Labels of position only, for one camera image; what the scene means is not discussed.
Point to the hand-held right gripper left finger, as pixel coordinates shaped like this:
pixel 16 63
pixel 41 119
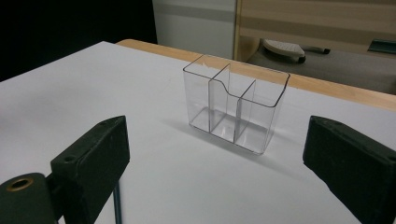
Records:
pixel 93 161

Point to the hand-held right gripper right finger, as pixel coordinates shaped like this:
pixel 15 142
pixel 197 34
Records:
pixel 355 168

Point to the clear plastic divided organizer box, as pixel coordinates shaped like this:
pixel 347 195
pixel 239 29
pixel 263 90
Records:
pixel 235 105

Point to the dark green tray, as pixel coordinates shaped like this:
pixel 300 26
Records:
pixel 382 46

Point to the beige chair base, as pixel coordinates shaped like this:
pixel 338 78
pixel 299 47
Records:
pixel 285 49

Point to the white cabinet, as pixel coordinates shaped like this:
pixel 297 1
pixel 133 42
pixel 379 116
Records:
pixel 194 26

